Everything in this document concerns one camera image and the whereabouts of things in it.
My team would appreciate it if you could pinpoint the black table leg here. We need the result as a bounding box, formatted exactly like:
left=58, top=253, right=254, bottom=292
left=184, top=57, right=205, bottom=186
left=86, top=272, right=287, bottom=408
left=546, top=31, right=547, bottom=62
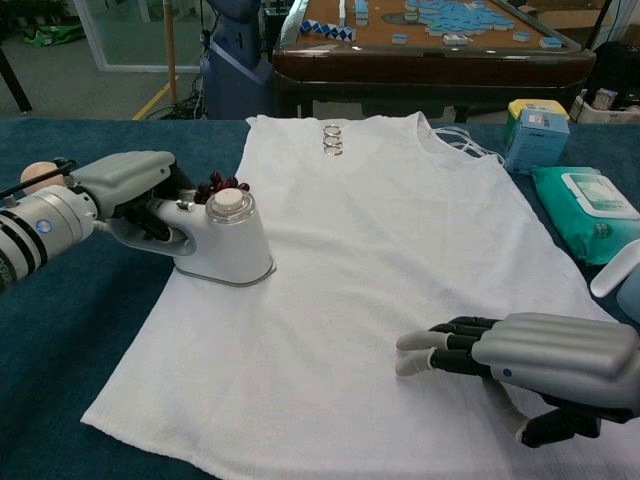
left=0, top=42, right=34, bottom=114

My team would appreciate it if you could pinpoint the wooden pole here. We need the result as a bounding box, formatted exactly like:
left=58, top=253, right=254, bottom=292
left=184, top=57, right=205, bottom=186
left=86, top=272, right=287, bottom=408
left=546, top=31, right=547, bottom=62
left=164, top=0, right=180, bottom=105

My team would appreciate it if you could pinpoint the pile of blue mahjong tiles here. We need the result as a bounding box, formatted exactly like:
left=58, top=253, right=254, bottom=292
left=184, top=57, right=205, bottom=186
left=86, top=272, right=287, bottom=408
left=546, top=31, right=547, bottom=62
left=414, top=0, right=507, bottom=37

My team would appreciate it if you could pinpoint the brown wooden mahjong table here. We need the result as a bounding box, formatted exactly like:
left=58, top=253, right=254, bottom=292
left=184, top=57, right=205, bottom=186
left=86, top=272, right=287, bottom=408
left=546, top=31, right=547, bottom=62
left=272, top=0, right=597, bottom=121

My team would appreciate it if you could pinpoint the white sleeveless garment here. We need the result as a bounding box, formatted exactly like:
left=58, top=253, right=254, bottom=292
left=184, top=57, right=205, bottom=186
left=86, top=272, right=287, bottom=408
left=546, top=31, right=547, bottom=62
left=79, top=112, right=640, bottom=480

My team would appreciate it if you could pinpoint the light blue carton box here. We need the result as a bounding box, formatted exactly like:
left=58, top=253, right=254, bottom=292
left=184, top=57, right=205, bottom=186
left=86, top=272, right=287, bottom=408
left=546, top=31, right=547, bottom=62
left=503, top=108, right=571, bottom=175

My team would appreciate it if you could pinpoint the dark teal tablecloth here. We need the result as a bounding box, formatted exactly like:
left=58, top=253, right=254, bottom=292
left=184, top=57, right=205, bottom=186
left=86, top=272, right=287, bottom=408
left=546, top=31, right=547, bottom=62
left=0, top=117, right=640, bottom=480

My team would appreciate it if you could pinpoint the light blue white appliance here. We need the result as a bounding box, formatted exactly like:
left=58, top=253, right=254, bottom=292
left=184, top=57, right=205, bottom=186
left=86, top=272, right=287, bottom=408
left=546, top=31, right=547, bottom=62
left=589, top=244, right=640, bottom=331

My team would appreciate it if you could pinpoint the bundle of floor cables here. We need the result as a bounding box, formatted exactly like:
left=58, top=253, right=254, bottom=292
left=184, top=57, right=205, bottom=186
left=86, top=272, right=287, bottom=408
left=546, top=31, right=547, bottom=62
left=164, top=84, right=209, bottom=120

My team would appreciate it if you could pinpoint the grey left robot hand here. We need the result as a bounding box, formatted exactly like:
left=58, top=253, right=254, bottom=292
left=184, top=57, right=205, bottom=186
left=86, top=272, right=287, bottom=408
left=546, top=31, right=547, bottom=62
left=67, top=149, right=199, bottom=242

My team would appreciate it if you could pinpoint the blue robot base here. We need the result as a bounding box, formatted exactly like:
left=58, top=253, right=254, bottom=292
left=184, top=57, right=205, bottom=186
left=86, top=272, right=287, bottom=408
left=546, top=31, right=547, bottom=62
left=199, top=0, right=275, bottom=120

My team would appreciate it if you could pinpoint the blue white snake puzzle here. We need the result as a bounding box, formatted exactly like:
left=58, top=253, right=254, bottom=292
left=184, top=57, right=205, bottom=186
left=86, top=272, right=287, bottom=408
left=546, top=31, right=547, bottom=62
left=298, top=18, right=357, bottom=42

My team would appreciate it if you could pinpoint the white framed glass door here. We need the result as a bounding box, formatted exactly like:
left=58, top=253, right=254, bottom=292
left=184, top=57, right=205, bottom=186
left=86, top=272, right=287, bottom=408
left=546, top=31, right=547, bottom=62
left=74, top=0, right=206, bottom=74

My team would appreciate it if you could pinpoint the yellow green lidded container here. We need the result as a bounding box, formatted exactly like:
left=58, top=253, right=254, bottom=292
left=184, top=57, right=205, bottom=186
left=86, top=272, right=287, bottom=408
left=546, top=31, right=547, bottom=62
left=506, top=98, right=570, bottom=151

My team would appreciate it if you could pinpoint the white storage box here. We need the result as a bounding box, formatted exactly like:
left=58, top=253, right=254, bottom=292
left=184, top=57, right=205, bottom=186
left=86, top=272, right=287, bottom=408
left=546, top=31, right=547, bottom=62
left=569, top=88, right=640, bottom=125

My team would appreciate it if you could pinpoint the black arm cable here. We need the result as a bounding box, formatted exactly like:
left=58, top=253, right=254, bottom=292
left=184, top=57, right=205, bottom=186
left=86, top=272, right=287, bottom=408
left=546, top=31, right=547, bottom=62
left=0, top=158, right=79, bottom=201

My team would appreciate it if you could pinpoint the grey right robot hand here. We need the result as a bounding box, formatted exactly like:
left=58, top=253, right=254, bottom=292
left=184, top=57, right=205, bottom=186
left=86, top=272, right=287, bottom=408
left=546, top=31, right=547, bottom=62
left=394, top=312, right=640, bottom=449

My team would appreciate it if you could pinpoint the white handheld garment steamer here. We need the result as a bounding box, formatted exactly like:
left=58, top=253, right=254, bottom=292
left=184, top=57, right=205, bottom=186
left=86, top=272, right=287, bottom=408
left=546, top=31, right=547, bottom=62
left=107, top=188, right=279, bottom=289

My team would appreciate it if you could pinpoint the bunch of red grapes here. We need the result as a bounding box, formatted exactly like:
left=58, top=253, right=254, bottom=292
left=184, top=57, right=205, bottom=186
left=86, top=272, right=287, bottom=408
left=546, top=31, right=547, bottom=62
left=192, top=170, right=251, bottom=205

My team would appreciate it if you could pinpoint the beige egg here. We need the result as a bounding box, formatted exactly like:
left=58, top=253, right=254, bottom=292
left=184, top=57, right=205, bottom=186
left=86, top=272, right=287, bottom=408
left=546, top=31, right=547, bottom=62
left=20, top=160, right=69, bottom=194

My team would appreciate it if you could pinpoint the green wet wipes pack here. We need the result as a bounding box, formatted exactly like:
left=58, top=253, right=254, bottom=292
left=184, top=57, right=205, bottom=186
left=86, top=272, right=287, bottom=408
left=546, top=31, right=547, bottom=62
left=530, top=165, right=640, bottom=266

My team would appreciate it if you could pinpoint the green bag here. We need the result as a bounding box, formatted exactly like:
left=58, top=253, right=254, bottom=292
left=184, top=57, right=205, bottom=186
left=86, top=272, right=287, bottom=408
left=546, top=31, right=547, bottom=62
left=22, top=24, right=87, bottom=49

